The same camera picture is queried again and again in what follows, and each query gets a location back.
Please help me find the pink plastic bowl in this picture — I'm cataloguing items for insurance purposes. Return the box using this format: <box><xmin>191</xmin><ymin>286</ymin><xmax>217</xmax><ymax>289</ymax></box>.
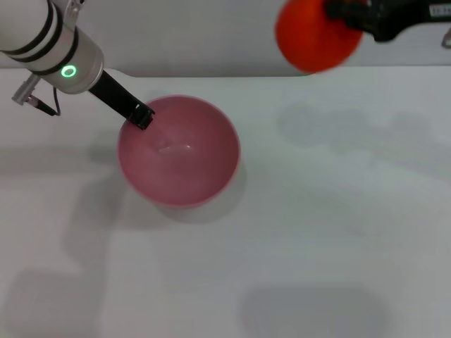
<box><xmin>116</xmin><ymin>94</ymin><xmax>242</xmax><ymax>211</ymax></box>

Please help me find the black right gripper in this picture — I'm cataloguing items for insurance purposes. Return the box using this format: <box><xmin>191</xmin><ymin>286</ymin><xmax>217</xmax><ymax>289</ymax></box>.
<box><xmin>324</xmin><ymin>0</ymin><xmax>451</xmax><ymax>43</ymax></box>

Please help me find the soft orange toy fruit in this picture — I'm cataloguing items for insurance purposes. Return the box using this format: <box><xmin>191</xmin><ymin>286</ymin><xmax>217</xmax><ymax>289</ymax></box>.
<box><xmin>274</xmin><ymin>0</ymin><xmax>364</xmax><ymax>75</ymax></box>

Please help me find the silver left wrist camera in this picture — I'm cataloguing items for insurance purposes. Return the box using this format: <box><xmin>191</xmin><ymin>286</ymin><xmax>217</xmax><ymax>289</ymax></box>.
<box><xmin>63</xmin><ymin>0</ymin><xmax>87</xmax><ymax>18</ymax></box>

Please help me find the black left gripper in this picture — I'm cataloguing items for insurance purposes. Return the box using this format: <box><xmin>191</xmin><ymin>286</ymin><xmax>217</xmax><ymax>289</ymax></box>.
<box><xmin>87</xmin><ymin>69</ymin><xmax>156</xmax><ymax>131</ymax></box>

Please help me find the left arm cable with plug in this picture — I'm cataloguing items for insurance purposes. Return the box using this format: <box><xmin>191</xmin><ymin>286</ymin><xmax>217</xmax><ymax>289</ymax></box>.
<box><xmin>11</xmin><ymin>75</ymin><xmax>61</xmax><ymax>118</ymax></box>

